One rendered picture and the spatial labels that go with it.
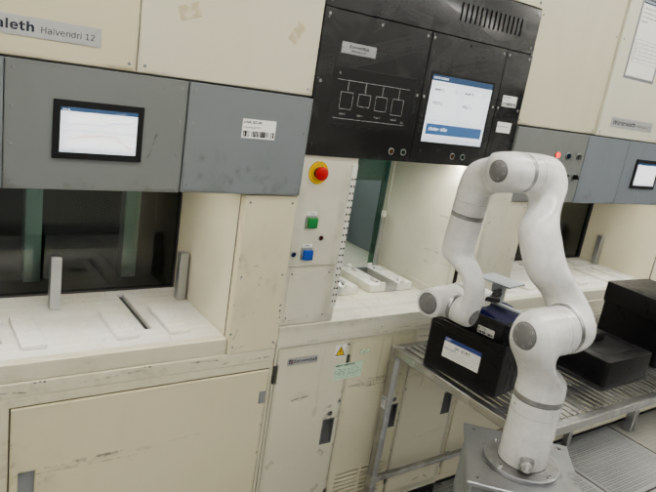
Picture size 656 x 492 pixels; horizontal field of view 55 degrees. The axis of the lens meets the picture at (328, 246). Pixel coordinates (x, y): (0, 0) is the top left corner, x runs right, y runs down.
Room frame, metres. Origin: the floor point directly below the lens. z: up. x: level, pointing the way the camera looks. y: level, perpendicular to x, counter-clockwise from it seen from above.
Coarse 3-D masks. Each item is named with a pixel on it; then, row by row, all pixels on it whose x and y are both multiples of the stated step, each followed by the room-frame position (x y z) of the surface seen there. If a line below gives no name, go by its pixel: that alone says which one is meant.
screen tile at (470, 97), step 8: (464, 96) 2.12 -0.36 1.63; (472, 96) 2.15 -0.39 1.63; (480, 96) 2.17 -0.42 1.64; (488, 96) 2.19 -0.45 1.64; (480, 104) 2.17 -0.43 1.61; (464, 112) 2.13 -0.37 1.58; (472, 112) 2.16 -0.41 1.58; (480, 112) 2.18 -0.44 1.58; (464, 120) 2.14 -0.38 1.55; (472, 120) 2.16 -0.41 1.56; (480, 120) 2.18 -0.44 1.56
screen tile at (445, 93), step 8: (440, 88) 2.06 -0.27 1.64; (448, 88) 2.08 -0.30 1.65; (456, 88) 2.10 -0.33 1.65; (432, 96) 2.04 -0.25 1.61; (440, 96) 2.06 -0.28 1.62; (448, 96) 2.08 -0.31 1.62; (456, 96) 2.10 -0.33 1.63; (456, 104) 2.11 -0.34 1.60; (432, 112) 2.05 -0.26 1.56; (440, 112) 2.07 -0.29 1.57; (448, 112) 2.09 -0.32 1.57; (456, 112) 2.11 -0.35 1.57; (440, 120) 2.07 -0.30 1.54; (448, 120) 2.09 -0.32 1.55
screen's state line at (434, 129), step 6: (432, 126) 2.05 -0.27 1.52; (438, 126) 2.07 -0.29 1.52; (444, 126) 2.09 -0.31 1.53; (450, 126) 2.10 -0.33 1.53; (426, 132) 2.04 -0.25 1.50; (432, 132) 2.06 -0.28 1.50; (438, 132) 2.07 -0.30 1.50; (444, 132) 2.09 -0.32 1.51; (450, 132) 2.10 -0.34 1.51; (456, 132) 2.12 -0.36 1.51; (462, 132) 2.14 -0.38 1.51; (468, 132) 2.15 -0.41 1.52; (474, 132) 2.17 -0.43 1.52; (480, 132) 2.19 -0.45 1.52; (468, 138) 2.16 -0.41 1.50; (474, 138) 2.18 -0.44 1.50
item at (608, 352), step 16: (608, 336) 2.21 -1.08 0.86; (592, 352) 2.01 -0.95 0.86; (608, 352) 2.03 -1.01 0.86; (624, 352) 2.06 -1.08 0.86; (640, 352) 2.08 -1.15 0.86; (560, 368) 2.06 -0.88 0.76; (576, 368) 2.02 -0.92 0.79; (592, 368) 1.98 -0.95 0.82; (608, 368) 1.94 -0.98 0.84; (624, 368) 2.00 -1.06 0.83; (640, 368) 2.07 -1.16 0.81; (592, 384) 1.96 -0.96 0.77; (608, 384) 1.95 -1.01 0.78; (624, 384) 2.01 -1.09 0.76
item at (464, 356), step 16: (432, 320) 1.93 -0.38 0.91; (432, 336) 1.92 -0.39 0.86; (448, 336) 1.88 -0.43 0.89; (464, 336) 1.84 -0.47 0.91; (480, 336) 1.81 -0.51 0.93; (432, 352) 1.91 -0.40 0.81; (448, 352) 1.87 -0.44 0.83; (464, 352) 1.83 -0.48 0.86; (480, 352) 1.79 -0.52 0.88; (496, 352) 1.76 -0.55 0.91; (448, 368) 1.86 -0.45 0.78; (464, 368) 1.82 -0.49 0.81; (480, 368) 1.79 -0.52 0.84; (496, 368) 1.75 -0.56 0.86; (512, 368) 1.81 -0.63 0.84; (480, 384) 1.78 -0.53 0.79; (496, 384) 1.75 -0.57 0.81; (512, 384) 1.83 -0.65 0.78
